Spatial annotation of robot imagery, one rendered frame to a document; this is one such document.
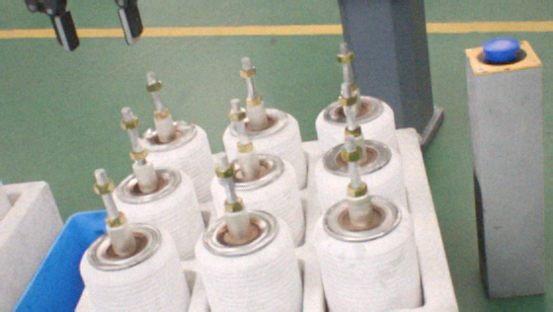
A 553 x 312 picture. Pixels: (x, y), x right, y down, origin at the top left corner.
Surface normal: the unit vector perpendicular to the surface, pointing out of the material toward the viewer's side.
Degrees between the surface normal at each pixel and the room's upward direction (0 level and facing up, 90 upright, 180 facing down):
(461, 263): 0
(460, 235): 0
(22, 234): 90
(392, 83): 90
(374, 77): 90
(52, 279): 88
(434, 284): 0
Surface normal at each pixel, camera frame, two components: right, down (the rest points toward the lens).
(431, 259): -0.18, -0.87
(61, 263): 0.97, -0.14
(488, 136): -0.05, 0.48
